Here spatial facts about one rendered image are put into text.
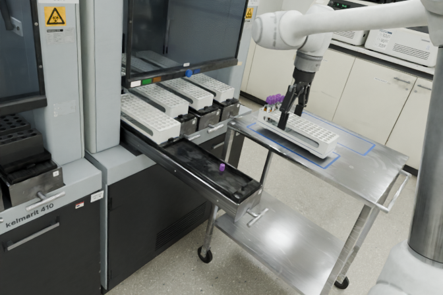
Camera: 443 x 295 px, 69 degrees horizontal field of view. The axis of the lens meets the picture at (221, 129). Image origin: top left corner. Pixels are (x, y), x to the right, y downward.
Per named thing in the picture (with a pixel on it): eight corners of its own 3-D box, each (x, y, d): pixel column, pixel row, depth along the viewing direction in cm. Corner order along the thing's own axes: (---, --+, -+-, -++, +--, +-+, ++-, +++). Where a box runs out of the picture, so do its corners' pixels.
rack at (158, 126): (105, 112, 122) (105, 97, 119) (128, 107, 129) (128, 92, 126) (157, 147, 107) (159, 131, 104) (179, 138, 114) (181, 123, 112)
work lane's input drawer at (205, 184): (96, 126, 125) (95, 105, 121) (126, 117, 136) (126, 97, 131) (245, 233, 89) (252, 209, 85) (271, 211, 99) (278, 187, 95)
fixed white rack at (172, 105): (122, 94, 138) (122, 81, 136) (141, 90, 146) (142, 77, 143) (169, 122, 124) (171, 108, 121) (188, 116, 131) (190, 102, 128)
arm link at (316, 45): (312, 48, 116) (282, 47, 111) (325, 3, 109) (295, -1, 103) (332, 58, 108) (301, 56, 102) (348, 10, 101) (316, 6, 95)
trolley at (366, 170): (194, 257, 169) (221, 118, 130) (246, 216, 201) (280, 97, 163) (306, 358, 134) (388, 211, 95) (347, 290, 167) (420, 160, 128)
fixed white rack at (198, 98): (150, 87, 150) (151, 75, 147) (166, 84, 157) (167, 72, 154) (196, 112, 135) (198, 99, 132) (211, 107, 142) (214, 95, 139)
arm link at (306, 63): (327, 55, 111) (322, 72, 114) (304, 48, 116) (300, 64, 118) (316, 58, 104) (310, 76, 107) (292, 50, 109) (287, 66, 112)
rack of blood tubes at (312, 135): (255, 122, 127) (258, 108, 124) (269, 116, 134) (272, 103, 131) (322, 159, 112) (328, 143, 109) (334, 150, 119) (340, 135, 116)
